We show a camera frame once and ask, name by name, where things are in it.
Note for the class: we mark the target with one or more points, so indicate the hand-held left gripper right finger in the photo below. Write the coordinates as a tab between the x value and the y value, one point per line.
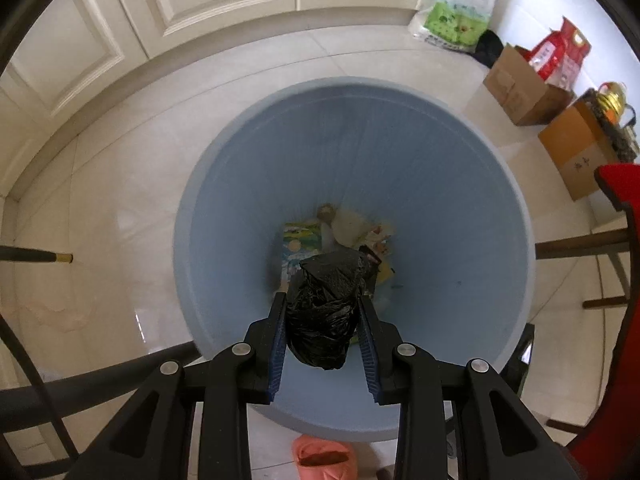
369	355

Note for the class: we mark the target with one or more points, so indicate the open cardboard box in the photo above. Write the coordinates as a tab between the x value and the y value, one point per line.
520	95

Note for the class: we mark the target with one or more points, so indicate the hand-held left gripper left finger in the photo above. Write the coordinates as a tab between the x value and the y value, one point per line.
276	360

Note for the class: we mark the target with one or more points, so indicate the black stick with yellow tip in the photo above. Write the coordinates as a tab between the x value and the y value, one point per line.
30	255

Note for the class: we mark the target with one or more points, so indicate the cardboard box with black mark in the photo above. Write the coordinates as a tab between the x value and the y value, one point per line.
580	155

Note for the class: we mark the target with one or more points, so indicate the white and green rice bag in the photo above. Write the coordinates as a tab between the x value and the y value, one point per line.
460	5

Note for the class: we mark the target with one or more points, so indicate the black plastic bag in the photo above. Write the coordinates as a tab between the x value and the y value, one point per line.
325	310

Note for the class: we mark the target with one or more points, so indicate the pink slipper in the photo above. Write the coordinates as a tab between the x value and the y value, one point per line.
322	460

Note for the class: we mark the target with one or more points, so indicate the red chair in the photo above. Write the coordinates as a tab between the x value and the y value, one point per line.
620	185

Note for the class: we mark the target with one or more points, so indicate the dark cloth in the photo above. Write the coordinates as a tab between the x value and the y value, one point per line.
489	50

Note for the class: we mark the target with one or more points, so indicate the gold ornament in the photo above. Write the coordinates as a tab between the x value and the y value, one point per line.
611	97

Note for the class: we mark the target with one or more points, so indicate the blue trash bin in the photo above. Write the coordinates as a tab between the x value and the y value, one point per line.
400	160

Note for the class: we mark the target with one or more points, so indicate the red gift bag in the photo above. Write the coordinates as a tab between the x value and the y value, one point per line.
560	55

